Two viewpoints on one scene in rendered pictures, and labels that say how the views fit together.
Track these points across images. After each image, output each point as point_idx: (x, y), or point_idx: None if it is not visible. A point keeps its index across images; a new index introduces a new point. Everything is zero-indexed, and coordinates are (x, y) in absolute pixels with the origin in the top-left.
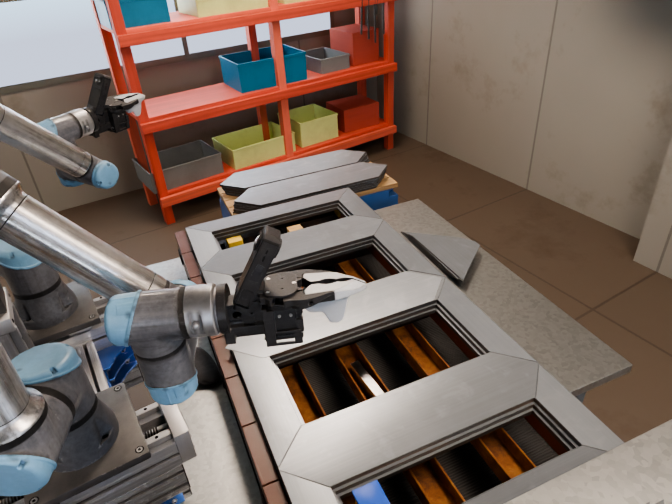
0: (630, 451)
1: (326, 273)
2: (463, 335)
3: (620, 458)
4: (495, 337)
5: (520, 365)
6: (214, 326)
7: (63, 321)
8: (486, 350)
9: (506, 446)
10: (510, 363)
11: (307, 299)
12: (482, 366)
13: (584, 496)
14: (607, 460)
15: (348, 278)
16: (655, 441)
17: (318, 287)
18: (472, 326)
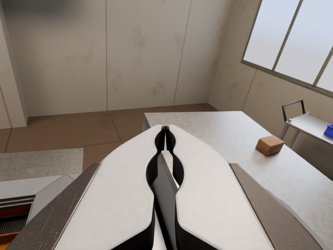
0: (168, 156)
1: (108, 169)
2: (1, 205)
3: (171, 160)
4: (27, 185)
5: (60, 183)
6: None
7: None
8: (31, 196)
9: None
10: (54, 187)
11: (320, 247)
12: (43, 204)
13: None
14: (171, 165)
15: (159, 133)
16: (164, 146)
17: (208, 198)
18: (2, 194)
